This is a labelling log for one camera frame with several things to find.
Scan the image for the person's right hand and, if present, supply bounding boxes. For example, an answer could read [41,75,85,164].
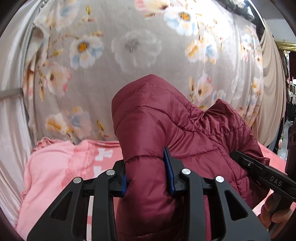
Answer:
[257,193,293,239]

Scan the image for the white satin drape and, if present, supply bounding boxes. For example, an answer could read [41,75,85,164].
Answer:
[1,1,47,226]

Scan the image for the cluttered dark shelf items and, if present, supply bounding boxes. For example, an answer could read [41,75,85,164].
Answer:
[274,48,293,161]

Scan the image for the maroon puffer jacket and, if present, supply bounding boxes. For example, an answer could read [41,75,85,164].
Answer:
[112,75,269,240]

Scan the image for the pink fleece blanket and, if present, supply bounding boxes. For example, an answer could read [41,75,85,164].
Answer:
[14,136,289,238]

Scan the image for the grey floral curtain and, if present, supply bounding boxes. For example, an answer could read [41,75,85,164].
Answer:
[23,1,263,143]

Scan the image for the beige curtain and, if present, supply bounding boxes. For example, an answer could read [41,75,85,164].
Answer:
[251,27,286,147]

